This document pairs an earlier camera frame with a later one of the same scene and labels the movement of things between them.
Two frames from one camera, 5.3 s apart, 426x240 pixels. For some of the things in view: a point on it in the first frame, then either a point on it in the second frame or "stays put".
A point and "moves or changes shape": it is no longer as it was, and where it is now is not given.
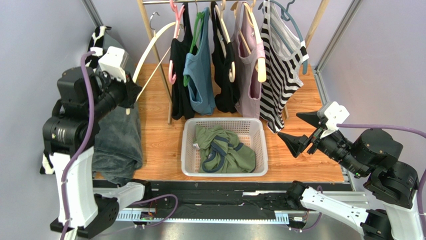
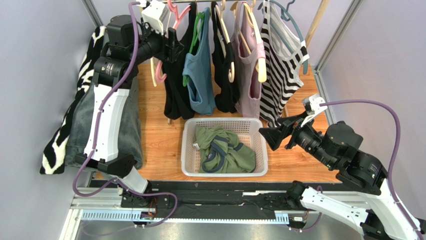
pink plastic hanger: [171, 77] -> [179, 11]
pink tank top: [248, 46] stays put
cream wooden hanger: [135, 71] moves or changes shape
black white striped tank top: [281, 52] stays put
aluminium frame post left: [93, 12] stays put
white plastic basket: [224, 147] stays put
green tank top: [219, 151] stays put
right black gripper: [314, 135] -> [291, 133]
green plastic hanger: [200, 15] stays put
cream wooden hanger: [224, 36] stays put
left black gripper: [130, 91] -> [169, 53]
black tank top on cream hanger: [227, 98] stays put
